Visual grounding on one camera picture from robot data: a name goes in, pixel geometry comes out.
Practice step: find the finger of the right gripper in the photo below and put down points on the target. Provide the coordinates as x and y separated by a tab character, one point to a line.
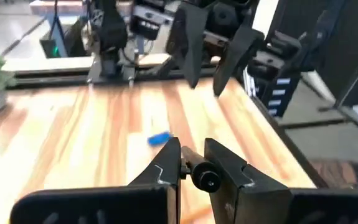
192	46
238	49

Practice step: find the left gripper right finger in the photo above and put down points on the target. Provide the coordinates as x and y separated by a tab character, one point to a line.
238	193

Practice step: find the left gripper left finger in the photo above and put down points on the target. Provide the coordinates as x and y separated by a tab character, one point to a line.
163	174

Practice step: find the small blue flash drive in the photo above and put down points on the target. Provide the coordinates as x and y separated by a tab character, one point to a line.
159	139

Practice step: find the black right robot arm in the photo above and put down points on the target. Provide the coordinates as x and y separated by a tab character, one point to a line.
113	28

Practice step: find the black box with white labels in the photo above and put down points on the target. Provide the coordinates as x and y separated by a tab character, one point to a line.
278	62

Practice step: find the black partition panel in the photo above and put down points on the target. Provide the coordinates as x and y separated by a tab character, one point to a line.
337	37

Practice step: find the black box with green light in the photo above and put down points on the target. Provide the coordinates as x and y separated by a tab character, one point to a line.
49	49

